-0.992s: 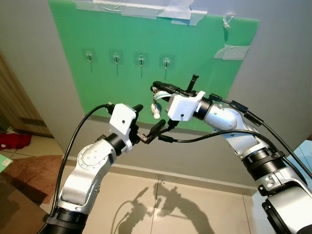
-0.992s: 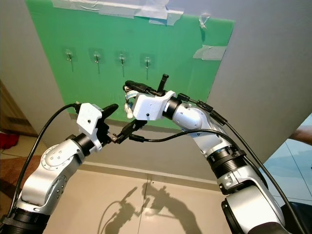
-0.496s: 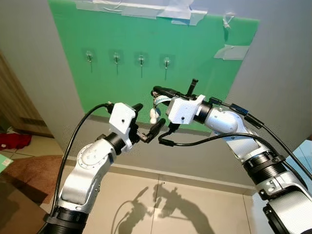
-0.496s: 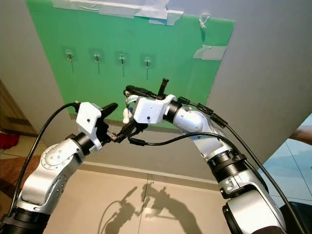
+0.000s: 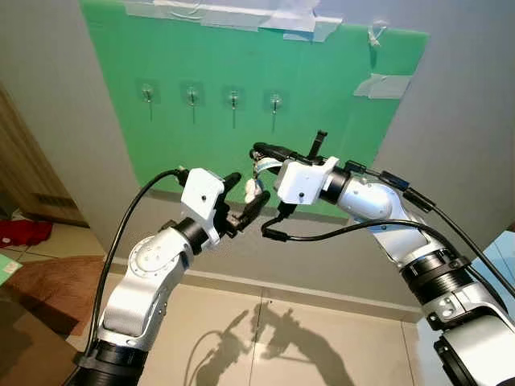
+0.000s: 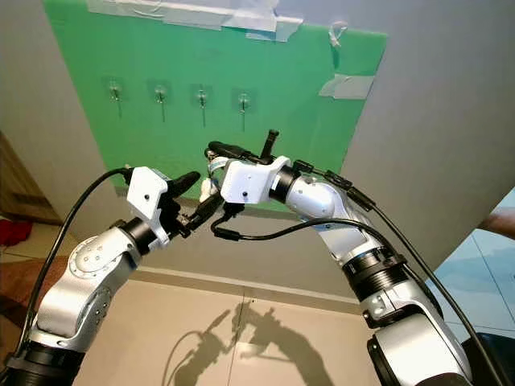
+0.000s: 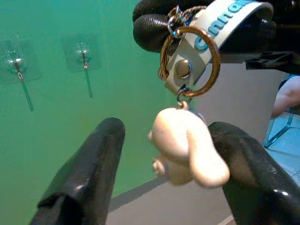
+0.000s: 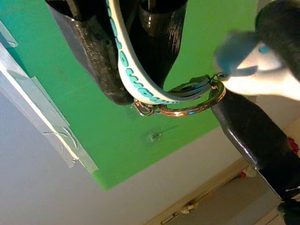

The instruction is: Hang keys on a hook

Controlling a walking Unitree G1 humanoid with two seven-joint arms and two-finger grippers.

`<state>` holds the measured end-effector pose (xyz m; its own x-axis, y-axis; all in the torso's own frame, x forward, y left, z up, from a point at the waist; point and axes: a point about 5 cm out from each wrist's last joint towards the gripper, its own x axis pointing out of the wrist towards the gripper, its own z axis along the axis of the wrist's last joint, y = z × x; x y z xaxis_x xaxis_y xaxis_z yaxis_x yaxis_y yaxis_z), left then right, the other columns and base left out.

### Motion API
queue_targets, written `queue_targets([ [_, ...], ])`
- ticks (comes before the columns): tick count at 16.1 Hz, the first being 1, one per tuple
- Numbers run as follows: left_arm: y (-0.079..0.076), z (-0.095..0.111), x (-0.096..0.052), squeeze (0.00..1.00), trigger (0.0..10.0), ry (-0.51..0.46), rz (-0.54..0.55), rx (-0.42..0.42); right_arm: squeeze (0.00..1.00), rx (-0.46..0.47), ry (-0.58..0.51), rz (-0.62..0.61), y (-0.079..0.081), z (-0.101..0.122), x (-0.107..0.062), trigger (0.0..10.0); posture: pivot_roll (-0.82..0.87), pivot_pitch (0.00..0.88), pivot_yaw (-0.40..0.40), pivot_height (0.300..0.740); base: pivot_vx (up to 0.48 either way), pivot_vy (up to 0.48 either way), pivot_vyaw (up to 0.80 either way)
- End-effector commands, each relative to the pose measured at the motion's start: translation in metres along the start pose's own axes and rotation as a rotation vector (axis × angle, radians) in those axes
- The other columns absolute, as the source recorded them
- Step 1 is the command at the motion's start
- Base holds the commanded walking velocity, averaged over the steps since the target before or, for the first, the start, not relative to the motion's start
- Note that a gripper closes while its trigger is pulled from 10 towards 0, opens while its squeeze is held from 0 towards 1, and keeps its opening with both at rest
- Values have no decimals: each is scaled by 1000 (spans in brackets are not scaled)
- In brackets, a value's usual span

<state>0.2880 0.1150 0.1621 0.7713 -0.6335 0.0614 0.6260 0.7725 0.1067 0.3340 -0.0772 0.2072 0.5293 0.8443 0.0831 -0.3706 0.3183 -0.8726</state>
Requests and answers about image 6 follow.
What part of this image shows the crumpled clear tape piece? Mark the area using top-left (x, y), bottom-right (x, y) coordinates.
top-left (328, 22), bottom-right (348, 49)

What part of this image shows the brown floor rug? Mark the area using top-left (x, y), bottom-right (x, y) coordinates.
top-left (0, 257), bottom-right (49, 322)

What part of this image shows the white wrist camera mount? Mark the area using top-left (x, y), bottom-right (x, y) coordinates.
top-left (126, 165), bottom-right (179, 242)
top-left (221, 155), bottom-right (290, 206)

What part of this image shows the clear adhesive metal hook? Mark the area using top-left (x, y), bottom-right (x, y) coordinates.
top-left (105, 78), bottom-right (127, 103)
top-left (191, 84), bottom-right (213, 109)
top-left (149, 81), bottom-right (171, 106)
top-left (233, 87), bottom-right (255, 112)

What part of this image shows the black cable with inline connectors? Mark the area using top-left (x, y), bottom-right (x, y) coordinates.
top-left (290, 159), bottom-right (496, 386)

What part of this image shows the red cloth item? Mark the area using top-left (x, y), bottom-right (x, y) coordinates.
top-left (0, 217), bottom-right (35, 248)

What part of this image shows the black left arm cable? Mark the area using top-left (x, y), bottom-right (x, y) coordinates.
top-left (16, 165), bottom-right (134, 379)

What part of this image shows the green wall board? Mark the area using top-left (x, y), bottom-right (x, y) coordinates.
top-left (43, 0), bottom-right (387, 220)

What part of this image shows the wide whitish tape piece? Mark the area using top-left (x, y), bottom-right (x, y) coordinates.
top-left (319, 74), bottom-right (377, 100)

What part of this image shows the wide clear tape piece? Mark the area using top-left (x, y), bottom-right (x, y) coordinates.
top-left (165, 4), bottom-right (230, 29)
top-left (245, 16), bottom-right (305, 43)
top-left (221, 0), bottom-right (282, 33)
top-left (87, 0), bottom-right (138, 17)

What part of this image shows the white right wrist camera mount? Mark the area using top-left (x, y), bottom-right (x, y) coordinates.
top-left (221, 155), bottom-right (290, 206)

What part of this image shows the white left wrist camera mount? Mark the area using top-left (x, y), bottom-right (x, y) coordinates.
top-left (126, 165), bottom-right (179, 242)

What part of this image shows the long white tape strip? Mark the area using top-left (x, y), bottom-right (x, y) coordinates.
top-left (113, 0), bottom-right (282, 23)

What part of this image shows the brown wooden door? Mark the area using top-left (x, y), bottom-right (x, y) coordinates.
top-left (0, 133), bottom-right (23, 220)

